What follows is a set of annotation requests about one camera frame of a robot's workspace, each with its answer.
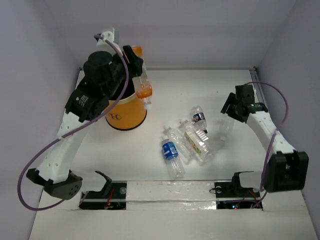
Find clear bottle blue cap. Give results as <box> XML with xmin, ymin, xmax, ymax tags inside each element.
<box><xmin>217</xmin><ymin>114</ymin><xmax>235</xmax><ymax>142</ymax></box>

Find orange plastic bottle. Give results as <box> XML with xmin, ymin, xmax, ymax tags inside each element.
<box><xmin>130</xmin><ymin>45</ymin><xmax>154</xmax><ymax>109</ymax></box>

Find dark blue label bottle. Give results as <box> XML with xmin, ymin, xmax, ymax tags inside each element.
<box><xmin>191</xmin><ymin>105</ymin><xmax>208</xmax><ymax>134</ymax></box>

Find blue label water bottle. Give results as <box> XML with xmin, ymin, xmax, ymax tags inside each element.
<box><xmin>161</xmin><ymin>135</ymin><xmax>185</xmax><ymax>180</ymax></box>

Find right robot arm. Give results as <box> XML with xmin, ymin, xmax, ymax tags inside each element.
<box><xmin>220</xmin><ymin>83</ymin><xmax>309</xmax><ymax>193</ymax></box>

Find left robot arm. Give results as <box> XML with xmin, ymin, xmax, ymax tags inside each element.
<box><xmin>26</xmin><ymin>45</ymin><xmax>144</xmax><ymax>201</ymax></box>

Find orange cylindrical bin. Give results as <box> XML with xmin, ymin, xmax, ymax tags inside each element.
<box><xmin>105</xmin><ymin>80</ymin><xmax>147</xmax><ymax>131</ymax></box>

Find clear unlabeled plastic bottle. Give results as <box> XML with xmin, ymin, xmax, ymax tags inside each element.
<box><xmin>164</xmin><ymin>125</ymin><xmax>195</xmax><ymax>165</ymax></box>

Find aluminium rail back edge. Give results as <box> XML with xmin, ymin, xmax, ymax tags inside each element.
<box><xmin>146</xmin><ymin>66</ymin><xmax>256</xmax><ymax>71</ymax></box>

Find aluminium rail edge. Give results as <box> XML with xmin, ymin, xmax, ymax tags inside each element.
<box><xmin>146</xmin><ymin>66</ymin><xmax>256</xmax><ymax>71</ymax></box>
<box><xmin>249</xmin><ymin>66</ymin><xmax>269</xmax><ymax>109</ymax></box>

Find aluminium rail right edge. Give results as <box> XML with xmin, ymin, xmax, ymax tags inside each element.
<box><xmin>249</xmin><ymin>66</ymin><xmax>269</xmax><ymax>109</ymax></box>

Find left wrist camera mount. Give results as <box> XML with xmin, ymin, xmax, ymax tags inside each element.
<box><xmin>94</xmin><ymin>27</ymin><xmax>120</xmax><ymax>56</ymax></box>

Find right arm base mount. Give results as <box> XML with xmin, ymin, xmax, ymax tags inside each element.
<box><xmin>209</xmin><ymin>171</ymin><xmax>263</xmax><ymax>210</ymax></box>

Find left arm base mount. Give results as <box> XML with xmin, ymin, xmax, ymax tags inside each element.
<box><xmin>78</xmin><ymin>171</ymin><xmax>127</xmax><ymax>210</ymax></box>

